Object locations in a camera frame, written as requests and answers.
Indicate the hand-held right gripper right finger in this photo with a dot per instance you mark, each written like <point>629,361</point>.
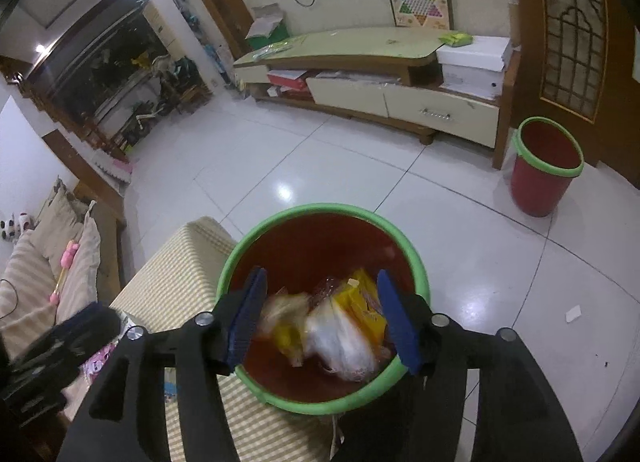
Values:
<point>397,322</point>

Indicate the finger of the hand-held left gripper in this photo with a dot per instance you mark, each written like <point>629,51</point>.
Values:
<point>85,327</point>

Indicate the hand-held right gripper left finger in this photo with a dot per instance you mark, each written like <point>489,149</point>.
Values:
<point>247,322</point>

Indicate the yellow plastic wrapper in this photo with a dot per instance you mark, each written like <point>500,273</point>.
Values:
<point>285,327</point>

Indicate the clear plastic bag wrapper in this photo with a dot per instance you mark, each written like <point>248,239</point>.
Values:
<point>340,342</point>

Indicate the red bin green rim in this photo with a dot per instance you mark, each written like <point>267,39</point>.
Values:
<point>542,177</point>
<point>310,252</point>

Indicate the pink plastic bag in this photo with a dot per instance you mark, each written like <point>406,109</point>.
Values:
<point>97,362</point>

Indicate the pink toy hammer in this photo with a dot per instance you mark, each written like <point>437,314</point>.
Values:
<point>65,267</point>

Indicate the striped beige sofa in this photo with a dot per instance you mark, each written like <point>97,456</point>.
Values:
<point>30,267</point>

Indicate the checked tablecloth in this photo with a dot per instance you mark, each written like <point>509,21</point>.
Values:
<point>190,262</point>

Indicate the beige cushion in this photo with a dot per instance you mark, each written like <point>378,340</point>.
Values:
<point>50,227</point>

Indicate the white plush toy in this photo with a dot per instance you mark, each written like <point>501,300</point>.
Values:
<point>24,221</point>

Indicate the panda plush toy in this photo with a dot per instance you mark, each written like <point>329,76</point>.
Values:
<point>7,231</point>

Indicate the foam puzzle mat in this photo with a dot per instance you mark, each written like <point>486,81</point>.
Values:
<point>117,167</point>

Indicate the white paper scrap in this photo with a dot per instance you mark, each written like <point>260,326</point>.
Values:
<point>573,313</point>

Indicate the white balance bike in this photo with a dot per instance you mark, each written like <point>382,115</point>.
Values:
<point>145,117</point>

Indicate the wooden chair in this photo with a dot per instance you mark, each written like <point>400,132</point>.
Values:
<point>187,92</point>

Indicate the red flat box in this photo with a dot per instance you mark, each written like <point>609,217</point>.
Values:
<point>287,80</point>

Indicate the yellow plush toy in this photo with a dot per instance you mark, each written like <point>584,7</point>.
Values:
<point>140,62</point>

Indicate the cream television cabinet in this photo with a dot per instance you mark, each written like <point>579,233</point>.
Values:
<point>360,50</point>

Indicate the clear bag of greens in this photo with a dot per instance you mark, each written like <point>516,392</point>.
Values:
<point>272,48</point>

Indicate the green packet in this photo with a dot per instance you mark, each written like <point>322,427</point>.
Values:
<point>456,38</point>

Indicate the open cardboard box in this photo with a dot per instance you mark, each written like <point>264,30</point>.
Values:
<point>267,22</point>

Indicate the standing air conditioner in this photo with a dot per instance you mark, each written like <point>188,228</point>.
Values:
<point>162,22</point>

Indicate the star checkers board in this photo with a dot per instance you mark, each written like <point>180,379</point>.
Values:
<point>419,0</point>

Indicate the wooden lattice door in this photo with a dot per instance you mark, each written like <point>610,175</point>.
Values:
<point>570,32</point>

